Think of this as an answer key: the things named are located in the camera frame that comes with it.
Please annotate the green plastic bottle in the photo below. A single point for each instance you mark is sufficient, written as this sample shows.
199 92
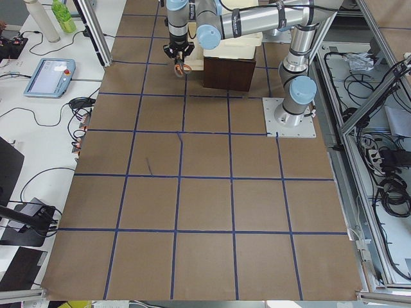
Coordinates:
63 16

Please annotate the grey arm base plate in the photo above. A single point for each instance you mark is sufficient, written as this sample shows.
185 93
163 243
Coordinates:
280 124

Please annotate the grey orange scissors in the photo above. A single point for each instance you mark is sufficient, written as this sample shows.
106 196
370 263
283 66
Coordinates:
181 69

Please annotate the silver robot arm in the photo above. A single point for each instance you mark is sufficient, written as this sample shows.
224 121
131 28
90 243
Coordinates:
300 24

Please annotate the teach pendant tablet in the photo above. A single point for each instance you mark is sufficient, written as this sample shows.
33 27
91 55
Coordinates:
51 78

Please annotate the cream plastic tray lid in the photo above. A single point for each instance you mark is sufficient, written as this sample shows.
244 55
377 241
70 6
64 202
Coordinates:
242 48

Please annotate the aluminium frame post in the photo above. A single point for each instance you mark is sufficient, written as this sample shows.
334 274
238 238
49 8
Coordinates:
90 21

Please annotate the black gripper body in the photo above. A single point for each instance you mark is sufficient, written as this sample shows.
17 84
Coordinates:
177 40

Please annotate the white cylinder bottle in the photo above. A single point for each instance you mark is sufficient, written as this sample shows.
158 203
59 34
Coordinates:
37 11

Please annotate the dark wooden drawer box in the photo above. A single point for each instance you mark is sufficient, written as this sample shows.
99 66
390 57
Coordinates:
228 74

